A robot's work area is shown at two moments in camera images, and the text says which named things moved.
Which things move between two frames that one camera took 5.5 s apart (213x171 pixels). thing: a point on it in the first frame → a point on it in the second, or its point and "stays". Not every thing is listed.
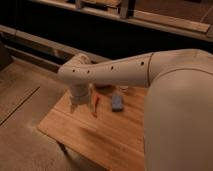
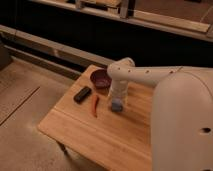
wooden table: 110,131 stays
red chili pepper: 96,99 stays
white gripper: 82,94 → 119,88
